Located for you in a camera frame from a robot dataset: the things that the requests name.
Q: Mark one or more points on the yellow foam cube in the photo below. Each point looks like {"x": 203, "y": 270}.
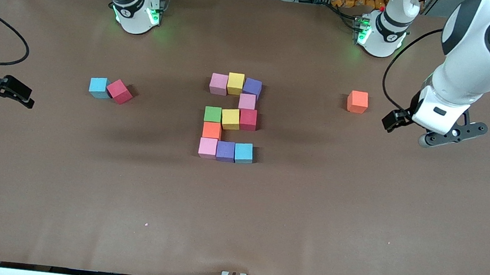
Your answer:
{"x": 230, "y": 118}
{"x": 235, "y": 83}

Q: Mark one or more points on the blue foam cube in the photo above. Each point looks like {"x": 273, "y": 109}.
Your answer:
{"x": 244, "y": 153}
{"x": 98, "y": 87}

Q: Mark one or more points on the purple foam cube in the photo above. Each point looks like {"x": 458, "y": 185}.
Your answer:
{"x": 252, "y": 87}
{"x": 225, "y": 151}

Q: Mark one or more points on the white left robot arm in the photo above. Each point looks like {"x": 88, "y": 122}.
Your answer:
{"x": 471, "y": 61}

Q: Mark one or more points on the orange foam cube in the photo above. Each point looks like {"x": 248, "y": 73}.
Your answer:
{"x": 357, "y": 102}
{"x": 211, "y": 130}

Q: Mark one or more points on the red foam cube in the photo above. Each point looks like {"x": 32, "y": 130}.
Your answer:
{"x": 247, "y": 119}
{"x": 119, "y": 91}

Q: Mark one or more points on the pink foam cube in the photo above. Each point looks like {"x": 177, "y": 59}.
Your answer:
{"x": 247, "y": 101}
{"x": 207, "y": 148}
{"x": 218, "y": 83}

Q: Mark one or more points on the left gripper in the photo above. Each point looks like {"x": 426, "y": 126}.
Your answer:
{"x": 396, "y": 118}

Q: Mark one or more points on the green foam cube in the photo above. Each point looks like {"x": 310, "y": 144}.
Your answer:
{"x": 213, "y": 114}

